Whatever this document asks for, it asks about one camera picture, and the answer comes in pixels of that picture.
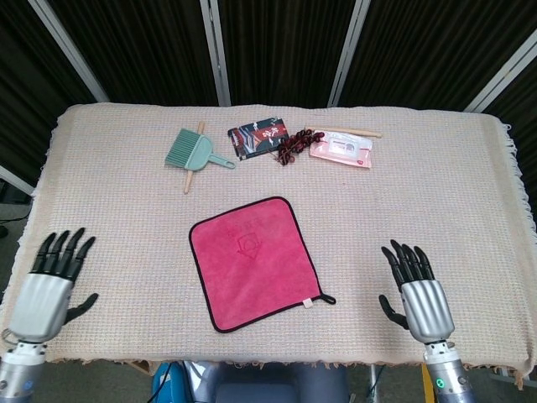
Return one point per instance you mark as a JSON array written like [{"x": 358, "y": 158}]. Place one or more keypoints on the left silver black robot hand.
[{"x": 40, "y": 306}]

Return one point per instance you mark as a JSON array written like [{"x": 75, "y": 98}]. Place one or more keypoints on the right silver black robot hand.
[{"x": 428, "y": 310}]

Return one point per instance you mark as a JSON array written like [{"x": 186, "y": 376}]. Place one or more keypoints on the pink microfiber cloth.
[{"x": 251, "y": 264}]

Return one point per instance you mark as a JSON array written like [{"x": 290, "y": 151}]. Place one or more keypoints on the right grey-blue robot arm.
[{"x": 449, "y": 378}]

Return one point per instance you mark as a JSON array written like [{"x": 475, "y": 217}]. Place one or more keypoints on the metal table leg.
[{"x": 374, "y": 384}]

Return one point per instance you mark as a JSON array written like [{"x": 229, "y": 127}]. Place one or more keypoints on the beige woven tablecloth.
[{"x": 126, "y": 210}]

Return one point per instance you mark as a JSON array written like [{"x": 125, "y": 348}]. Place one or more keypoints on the blue plastic cover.
[{"x": 165, "y": 384}]

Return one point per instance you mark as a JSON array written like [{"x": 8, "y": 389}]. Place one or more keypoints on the grey-blue robot torso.
[{"x": 272, "y": 386}]

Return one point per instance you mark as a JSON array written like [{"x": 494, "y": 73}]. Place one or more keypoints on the pink wet wipes pack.
[{"x": 342, "y": 149}]

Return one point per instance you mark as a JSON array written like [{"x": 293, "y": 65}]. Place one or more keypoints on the slender wooden stick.
[{"x": 361, "y": 132}]

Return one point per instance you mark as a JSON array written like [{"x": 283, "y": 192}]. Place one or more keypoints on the thick wooden stick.
[{"x": 188, "y": 182}]

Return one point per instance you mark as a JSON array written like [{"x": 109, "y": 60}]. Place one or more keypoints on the dark ribbed partition panel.
[
  {"x": 142, "y": 50},
  {"x": 522, "y": 134},
  {"x": 281, "y": 50},
  {"x": 428, "y": 50},
  {"x": 21, "y": 84}
]

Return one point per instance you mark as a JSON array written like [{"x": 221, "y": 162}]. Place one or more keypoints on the dark red grape bunch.
[{"x": 293, "y": 144}]

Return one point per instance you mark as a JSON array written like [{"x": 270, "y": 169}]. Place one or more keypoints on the green plastic hand brush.
[{"x": 197, "y": 153}]

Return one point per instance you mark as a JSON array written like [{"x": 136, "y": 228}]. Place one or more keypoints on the dark printed card box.
[{"x": 260, "y": 136}]

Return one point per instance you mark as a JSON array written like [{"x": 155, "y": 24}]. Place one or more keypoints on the grey metal partition post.
[
  {"x": 216, "y": 50},
  {"x": 14, "y": 179},
  {"x": 503, "y": 71},
  {"x": 348, "y": 50},
  {"x": 69, "y": 50}
]

